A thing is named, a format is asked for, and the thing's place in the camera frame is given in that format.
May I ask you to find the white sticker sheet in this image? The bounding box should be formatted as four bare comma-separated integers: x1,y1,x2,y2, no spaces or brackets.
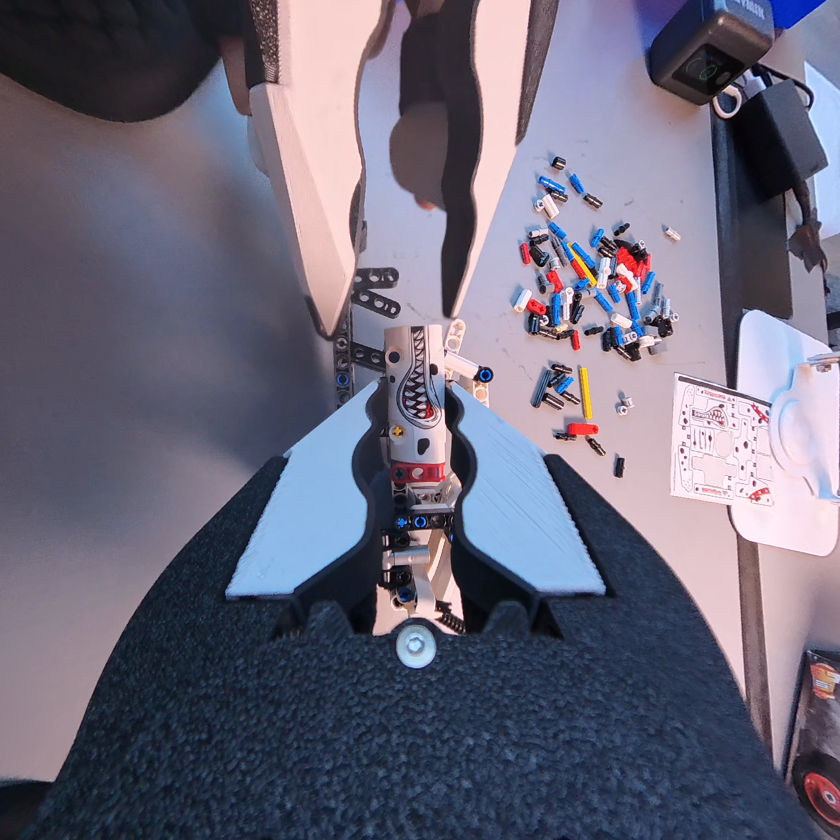
669,371,777,508

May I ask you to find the white cable loop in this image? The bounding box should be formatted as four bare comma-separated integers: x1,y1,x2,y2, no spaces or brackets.
712,66,757,120

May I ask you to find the black box device with display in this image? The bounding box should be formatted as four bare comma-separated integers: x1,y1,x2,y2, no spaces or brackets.
648,0,777,107

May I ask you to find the pile of small toy pieces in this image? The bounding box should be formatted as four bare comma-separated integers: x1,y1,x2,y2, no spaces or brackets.
512,154,683,480

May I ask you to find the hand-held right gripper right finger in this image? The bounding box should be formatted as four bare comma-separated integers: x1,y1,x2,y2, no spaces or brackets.
446,384,607,598

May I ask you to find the grey desk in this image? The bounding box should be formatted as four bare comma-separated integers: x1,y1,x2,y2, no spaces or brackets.
0,0,840,788

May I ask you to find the white book stand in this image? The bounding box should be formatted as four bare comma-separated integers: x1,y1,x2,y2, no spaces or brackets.
727,308,840,559

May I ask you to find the toy truck box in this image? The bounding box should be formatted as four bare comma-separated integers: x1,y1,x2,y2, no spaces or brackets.
783,647,840,832

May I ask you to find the toy truck chassis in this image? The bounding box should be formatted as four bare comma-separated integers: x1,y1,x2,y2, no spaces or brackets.
330,177,497,622

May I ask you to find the black adapter cable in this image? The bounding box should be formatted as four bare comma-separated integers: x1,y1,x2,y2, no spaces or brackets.
783,185,830,274

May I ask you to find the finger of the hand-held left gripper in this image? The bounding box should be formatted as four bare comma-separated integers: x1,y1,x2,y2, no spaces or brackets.
438,0,534,320
248,0,396,339

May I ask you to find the black power adapter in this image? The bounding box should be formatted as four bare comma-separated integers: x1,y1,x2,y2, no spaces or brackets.
734,77,830,199

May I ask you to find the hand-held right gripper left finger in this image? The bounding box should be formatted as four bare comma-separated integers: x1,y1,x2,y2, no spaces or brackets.
225,381,386,601

